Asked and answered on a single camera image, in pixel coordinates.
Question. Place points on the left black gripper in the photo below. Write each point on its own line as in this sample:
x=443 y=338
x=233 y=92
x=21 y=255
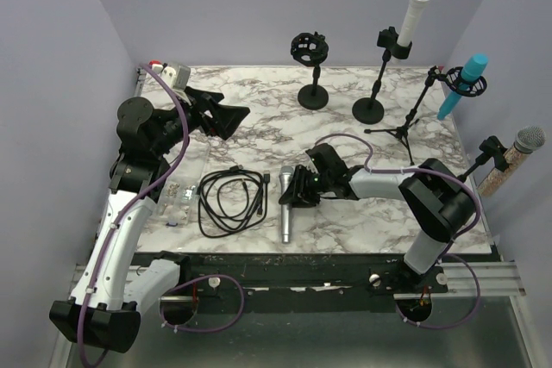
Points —
x=224 y=118

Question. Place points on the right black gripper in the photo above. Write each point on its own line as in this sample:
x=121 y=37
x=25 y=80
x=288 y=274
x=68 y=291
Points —
x=295 y=195

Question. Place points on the silver microphone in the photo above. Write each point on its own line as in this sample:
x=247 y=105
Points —
x=285 y=178

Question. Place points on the clip round-base stand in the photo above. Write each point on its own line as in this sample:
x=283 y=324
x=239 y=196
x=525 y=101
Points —
x=490 y=148
x=369 y=110

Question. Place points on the teal microphone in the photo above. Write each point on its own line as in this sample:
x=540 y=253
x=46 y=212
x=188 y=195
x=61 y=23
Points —
x=464 y=81

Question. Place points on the white microphone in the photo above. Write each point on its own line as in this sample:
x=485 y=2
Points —
x=411 y=20

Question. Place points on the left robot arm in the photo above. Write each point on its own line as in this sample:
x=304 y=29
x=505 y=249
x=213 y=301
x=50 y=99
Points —
x=104 y=310

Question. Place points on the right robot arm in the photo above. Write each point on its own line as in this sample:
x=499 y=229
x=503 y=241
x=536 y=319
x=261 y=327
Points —
x=442 y=204

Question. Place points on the glitter microphone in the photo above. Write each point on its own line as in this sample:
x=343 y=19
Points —
x=527 y=141

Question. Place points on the clear plastic screw box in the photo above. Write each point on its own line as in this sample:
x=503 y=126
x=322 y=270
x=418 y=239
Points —
x=178 y=198

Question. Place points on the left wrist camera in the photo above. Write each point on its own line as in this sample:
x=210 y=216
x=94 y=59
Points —
x=174 y=74

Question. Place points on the black front frame rail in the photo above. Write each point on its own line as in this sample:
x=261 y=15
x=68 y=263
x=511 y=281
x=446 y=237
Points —
x=284 y=283

